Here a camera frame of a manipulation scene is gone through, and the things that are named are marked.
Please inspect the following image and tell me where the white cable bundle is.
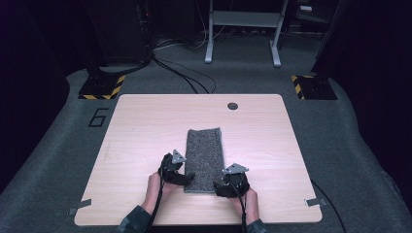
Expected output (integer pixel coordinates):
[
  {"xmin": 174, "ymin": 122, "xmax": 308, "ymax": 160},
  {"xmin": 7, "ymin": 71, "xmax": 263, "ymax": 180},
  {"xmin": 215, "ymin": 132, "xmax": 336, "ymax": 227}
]
[{"xmin": 154, "ymin": 18, "xmax": 227, "ymax": 51}]

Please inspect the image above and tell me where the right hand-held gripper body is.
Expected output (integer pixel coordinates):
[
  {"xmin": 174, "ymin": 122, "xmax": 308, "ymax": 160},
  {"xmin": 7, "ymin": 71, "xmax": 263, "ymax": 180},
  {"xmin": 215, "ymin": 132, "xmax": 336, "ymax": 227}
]
[{"xmin": 220, "ymin": 162, "xmax": 251, "ymax": 199}]

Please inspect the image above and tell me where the grey tape strip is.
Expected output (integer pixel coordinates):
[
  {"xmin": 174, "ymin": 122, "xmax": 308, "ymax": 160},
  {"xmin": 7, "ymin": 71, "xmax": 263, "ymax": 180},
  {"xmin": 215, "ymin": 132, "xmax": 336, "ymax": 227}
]
[
  {"xmin": 305, "ymin": 197, "xmax": 327, "ymax": 208},
  {"xmin": 67, "ymin": 198, "xmax": 93, "ymax": 216}
]

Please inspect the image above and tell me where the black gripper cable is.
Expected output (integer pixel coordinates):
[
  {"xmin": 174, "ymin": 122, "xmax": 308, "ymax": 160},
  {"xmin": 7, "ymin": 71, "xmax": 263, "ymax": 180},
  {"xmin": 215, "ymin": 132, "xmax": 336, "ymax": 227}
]
[
  {"xmin": 145, "ymin": 164, "xmax": 166, "ymax": 233},
  {"xmin": 231, "ymin": 176, "xmax": 250, "ymax": 233}
]

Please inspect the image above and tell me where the black floor cable bundle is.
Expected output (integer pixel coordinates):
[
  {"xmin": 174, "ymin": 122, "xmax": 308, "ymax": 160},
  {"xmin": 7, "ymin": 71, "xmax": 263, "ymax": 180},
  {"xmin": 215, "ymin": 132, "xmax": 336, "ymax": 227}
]
[{"xmin": 151, "ymin": 52, "xmax": 218, "ymax": 95}]

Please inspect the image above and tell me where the white desk frame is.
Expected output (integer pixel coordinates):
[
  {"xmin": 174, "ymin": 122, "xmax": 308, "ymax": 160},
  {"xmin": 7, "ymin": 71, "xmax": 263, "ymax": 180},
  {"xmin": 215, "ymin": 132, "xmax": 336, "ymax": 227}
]
[{"xmin": 204, "ymin": 0, "xmax": 290, "ymax": 68}]

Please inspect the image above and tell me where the black cabinet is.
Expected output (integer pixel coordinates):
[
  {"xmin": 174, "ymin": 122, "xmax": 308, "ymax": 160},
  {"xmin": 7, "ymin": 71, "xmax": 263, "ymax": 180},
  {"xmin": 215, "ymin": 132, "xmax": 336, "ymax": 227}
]
[{"xmin": 85, "ymin": 0, "xmax": 154, "ymax": 67}]

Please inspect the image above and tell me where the person's right hand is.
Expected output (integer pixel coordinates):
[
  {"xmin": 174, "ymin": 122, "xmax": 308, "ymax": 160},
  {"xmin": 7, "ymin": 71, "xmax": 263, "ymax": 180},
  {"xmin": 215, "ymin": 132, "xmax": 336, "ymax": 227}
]
[{"xmin": 228, "ymin": 187, "xmax": 260, "ymax": 225}]

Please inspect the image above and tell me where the black hazard-striped stand base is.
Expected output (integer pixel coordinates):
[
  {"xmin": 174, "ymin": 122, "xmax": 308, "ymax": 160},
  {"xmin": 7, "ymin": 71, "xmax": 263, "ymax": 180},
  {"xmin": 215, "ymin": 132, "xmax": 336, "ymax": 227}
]
[
  {"xmin": 290, "ymin": 74, "xmax": 339, "ymax": 101},
  {"xmin": 78, "ymin": 73, "xmax": 127, "ymax": 101}
]

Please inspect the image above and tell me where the black cable on floor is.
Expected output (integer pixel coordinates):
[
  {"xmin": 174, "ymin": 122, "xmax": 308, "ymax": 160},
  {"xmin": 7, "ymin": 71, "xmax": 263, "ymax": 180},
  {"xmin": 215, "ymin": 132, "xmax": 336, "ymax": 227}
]
[{"xmin": 310, "ymin": 179, "xmax": 347, "ymax": 233}]

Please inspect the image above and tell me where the grey cloth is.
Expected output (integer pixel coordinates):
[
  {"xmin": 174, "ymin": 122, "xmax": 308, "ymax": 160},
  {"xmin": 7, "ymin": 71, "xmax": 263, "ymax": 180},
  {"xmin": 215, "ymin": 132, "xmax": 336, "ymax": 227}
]
[{"xmin": 183, "ymin": 126, "xmax": 226, "ymax": 194}]

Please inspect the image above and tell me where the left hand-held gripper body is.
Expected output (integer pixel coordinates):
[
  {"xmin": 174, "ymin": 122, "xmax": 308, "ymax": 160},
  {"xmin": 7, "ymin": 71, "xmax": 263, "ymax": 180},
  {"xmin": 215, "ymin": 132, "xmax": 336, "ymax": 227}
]
[{"xmin": 157, "ymin": 149, "xmax": 188, "ymax": 185}]

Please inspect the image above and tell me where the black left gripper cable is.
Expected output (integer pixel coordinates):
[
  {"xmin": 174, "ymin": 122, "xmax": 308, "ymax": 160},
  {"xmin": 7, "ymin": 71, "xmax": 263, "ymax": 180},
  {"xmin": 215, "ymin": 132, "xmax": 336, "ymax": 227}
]
[{"xmin": 145, "ymin": 164, "xmax": 166, "ymax": 233}]

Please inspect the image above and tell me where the person's left hand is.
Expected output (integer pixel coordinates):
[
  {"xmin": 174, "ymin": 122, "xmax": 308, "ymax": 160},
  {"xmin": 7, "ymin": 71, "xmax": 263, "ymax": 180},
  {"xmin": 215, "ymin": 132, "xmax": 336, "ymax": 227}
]
[{"xmin": 140, "ymin": 172, "xmax": 183, "ymax": 216}]

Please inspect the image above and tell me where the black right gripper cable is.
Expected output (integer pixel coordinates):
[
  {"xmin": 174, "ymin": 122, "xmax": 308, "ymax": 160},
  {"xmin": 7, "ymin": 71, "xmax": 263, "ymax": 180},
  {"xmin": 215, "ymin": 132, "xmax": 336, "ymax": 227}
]
[{"xmin": 231, "ymin": 176, "xmax": 250, "ymax": 233}]

